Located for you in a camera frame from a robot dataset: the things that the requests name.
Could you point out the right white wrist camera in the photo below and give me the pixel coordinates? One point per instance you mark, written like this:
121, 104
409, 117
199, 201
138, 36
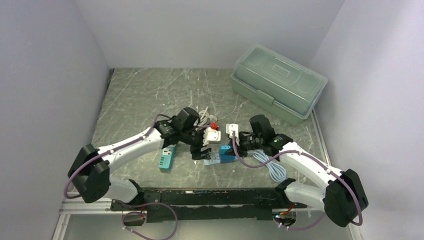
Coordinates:
232, 130

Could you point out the black base frame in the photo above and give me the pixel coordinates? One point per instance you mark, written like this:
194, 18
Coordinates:
163, 196

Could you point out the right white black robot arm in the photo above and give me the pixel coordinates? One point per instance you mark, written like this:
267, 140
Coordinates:
338, 193

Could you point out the blue cube adapter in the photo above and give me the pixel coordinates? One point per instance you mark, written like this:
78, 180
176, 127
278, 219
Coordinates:
225, 159

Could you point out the teal power strip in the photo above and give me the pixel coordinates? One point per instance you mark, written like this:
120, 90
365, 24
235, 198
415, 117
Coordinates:
206, 120

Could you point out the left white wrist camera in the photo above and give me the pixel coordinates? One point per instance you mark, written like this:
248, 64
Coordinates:
211, 134

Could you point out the light blue power strip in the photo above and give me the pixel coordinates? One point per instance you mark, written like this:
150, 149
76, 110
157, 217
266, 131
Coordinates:
276, 171

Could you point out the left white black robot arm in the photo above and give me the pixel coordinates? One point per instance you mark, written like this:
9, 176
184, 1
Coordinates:
91, 170

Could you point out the white blue charger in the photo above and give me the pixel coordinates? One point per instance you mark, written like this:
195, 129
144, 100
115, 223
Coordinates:
225, 150

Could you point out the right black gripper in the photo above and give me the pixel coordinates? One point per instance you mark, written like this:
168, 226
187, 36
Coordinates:
241, 150

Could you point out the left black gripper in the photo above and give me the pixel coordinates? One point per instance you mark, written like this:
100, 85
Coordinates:
201, 155

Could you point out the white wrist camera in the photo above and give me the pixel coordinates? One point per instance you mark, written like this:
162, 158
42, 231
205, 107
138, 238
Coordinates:
232, 130
211, 134

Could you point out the green plastic toolbox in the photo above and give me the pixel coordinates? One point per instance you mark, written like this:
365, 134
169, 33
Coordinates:
278, 84

